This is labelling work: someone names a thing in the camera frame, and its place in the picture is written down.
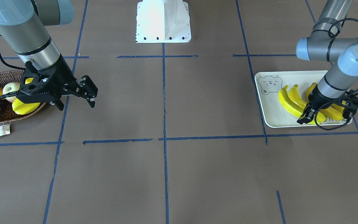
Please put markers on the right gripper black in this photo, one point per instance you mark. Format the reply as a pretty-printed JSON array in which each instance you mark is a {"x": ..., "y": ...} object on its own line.
[{"x": 63, "y": 71}]

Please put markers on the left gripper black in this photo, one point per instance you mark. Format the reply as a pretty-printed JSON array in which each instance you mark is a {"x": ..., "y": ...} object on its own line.
[{"x": 319, "y": 100}]

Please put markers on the yellow banana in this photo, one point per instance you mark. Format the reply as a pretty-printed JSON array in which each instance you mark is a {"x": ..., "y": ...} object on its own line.
[
  {"x": 296, "y": 98},
  {"x": 337, "y": 108},
  {"x": 290, "y": 106},
  {"x": 330, "y": 112}
]

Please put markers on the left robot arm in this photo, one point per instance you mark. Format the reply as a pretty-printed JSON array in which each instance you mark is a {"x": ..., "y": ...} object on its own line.
[{"x": 323, "y": 44}]

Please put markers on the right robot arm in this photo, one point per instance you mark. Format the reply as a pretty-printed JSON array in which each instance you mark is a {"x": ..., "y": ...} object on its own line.
[{"x": 23, "y": 26}]

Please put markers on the basket paper tag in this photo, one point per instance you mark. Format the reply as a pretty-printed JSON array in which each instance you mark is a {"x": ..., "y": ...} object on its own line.
[{"x": 5, "y": 129}]

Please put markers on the yellow lemon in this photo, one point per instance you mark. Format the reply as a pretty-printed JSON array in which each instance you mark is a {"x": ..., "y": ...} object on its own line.
[{"x": 28, "y": 80}]

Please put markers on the cream bear tray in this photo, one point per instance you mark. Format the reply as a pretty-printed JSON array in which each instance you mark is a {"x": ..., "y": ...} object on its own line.
[{"x": 268, "y": 85}]

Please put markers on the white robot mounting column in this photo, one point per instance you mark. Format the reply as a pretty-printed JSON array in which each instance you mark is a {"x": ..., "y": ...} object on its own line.
[{"x": 163, "y": 21}]

